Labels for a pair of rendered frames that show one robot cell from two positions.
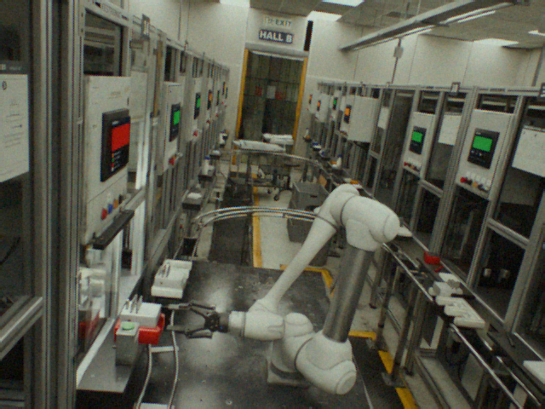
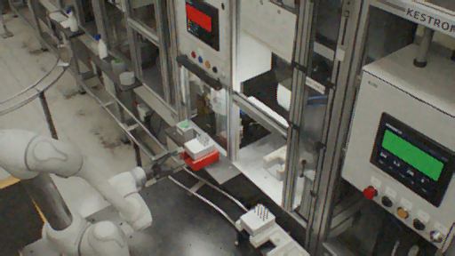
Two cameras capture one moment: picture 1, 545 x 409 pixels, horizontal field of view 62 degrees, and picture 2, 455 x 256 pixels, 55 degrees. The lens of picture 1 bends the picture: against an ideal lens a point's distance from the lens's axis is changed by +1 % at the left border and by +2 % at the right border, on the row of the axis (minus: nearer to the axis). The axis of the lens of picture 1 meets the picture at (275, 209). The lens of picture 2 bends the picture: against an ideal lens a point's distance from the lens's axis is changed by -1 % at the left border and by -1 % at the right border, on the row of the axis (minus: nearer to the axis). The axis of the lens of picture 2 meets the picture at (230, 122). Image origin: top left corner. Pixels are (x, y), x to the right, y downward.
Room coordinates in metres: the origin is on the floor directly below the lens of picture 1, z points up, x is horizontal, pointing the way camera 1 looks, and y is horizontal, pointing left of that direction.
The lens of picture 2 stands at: (3.05, -0.34, 2.48)
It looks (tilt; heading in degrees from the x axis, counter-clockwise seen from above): 38 degrees down; 148
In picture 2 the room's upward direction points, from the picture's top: straight up
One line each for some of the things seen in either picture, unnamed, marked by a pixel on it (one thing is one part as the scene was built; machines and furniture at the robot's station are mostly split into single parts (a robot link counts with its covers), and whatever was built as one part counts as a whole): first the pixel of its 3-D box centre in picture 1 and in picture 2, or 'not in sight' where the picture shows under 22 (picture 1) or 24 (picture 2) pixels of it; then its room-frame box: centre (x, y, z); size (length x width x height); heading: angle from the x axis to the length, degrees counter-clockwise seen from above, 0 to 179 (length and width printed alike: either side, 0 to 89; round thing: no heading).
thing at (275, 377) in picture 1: (287, 364); not in sight; (1.73, -0.15, 0.71); 0.22 x 0.18 x 0.06; 5
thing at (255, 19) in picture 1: (276, 29); not in sight; (10.14, 0.51, 2.96); 1.23 x 0.08 x 0.68; 95
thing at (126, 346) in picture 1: (124, 342); (186, 132); (1.34, 0.44, 0.97); 0.08 x 0.08 x 0.12; 5
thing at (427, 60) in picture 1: (404, 112); not in sight; (10.42, -2.55, 1.65); 4.64 x 0.08 x 3.30; 95
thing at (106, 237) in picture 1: (114, 224); (198, 70); (1.39, 0.51, 1.37); 0.36 x 0.04 x 0.04; 5
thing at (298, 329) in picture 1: (294, 340); (107, 244); (1.71, -0.16, 0.85); 0.18 x 0.16 x 0.22; 42
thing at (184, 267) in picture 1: (172, 281); (273, 245); (2.11, 0.47, 0.84); 0.36 x 0.14 x 0.10; 5
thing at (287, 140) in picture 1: (276, 158); not in sight; (8.76, 0.12, 0.48); 0.84 x 0.58 x 0.97; 13
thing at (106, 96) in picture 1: (71, 147); (220, 18); (1.37, 0.65, 1.60); 0.42 x 0.29 x 0.46; 5
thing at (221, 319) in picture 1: (216, 321); (151, 170); (1.52, 0.16, 0.99); 0.09 x 0.07 x 0.08; 95
